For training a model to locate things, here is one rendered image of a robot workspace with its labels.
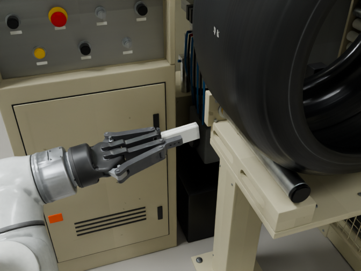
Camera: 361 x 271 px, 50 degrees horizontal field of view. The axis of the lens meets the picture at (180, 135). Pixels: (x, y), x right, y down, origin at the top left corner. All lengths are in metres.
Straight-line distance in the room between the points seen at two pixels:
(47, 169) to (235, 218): 0.83
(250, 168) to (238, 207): 0.46
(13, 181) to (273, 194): 0.50
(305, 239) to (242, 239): 0.54
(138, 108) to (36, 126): 0.33
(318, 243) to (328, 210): 1.03
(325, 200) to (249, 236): 0.59
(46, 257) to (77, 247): 1.02
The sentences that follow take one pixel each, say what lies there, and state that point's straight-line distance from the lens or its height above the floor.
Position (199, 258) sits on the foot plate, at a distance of 1.77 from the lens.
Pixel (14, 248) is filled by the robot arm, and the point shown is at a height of 0.97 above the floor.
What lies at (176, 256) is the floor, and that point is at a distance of 1.80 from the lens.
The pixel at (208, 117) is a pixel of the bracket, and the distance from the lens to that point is 1.02.
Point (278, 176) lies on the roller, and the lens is 0.82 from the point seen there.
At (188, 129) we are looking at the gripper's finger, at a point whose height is 1.03.
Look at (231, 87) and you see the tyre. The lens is 0.63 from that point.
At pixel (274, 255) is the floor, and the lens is 1.85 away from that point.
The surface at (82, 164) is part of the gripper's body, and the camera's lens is 0.67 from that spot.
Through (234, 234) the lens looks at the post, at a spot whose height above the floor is 0.35.
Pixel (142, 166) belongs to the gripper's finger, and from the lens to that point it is 0.68.
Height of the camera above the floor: 1.43
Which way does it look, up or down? 35 degrees down
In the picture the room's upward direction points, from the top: straight up
